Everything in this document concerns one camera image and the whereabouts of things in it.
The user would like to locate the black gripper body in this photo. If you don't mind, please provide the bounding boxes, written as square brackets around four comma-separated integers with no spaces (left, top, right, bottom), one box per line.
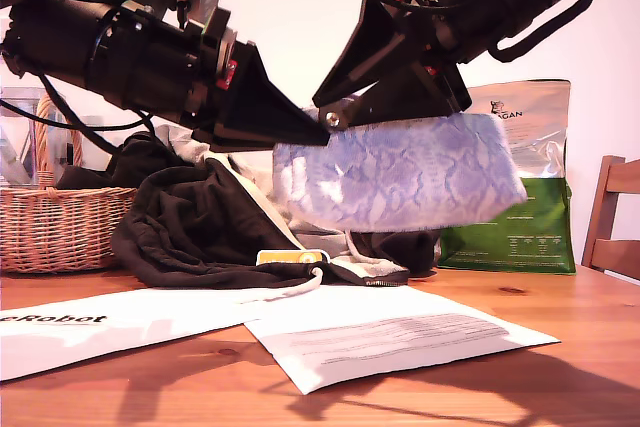
[89,9,239,131]

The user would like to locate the purple snakeskin zip bag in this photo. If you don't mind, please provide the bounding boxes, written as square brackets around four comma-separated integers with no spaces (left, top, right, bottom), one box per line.
[272,106,529,234]

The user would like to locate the silver green pet food bag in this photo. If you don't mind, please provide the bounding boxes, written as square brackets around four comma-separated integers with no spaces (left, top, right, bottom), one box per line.
[437,79,577,277]

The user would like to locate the dark brown beige garment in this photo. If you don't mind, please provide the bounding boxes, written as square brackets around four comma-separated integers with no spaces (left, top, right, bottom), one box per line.
[57,124,441,288]

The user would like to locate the small white capped bottle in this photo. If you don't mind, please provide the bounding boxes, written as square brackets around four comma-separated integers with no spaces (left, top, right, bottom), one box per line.
[77,115,107,172]

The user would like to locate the small yellow packet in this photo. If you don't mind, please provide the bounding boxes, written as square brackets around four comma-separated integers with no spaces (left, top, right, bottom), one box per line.
[256,249,330,267]

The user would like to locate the clear plastic container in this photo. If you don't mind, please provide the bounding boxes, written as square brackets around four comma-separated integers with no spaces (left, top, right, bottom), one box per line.
[0,86,71,188]

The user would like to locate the woven wicker basket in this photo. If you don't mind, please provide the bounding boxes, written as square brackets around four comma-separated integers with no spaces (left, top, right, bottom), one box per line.
[0,93,137,274]

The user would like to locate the white paper sheet bold print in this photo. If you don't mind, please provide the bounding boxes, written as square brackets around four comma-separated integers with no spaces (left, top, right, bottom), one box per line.
[0,286,281,383]

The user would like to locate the wooden chair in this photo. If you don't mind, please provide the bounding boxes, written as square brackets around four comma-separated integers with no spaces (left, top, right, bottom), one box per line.
[581,155,640,282]

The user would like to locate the white paper sheet fine print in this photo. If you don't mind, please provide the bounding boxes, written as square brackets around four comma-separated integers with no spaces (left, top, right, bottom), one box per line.
[243,285,561,396]

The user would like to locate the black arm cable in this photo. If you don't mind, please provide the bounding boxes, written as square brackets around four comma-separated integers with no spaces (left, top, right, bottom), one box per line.
[487,0,601,63]
[0,49,157,156]

